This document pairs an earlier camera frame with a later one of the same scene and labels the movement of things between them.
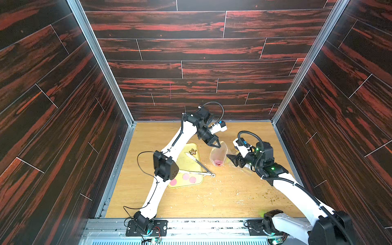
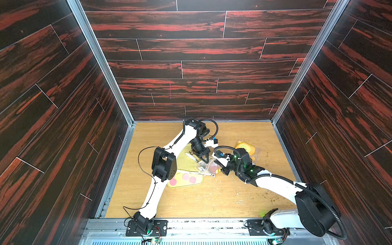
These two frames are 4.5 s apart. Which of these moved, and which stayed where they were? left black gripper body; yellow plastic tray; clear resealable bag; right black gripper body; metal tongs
Moved: clear resealable bag; right black gripper body; left black gripper body
Stayed: yellow plastic tray; metal tongs
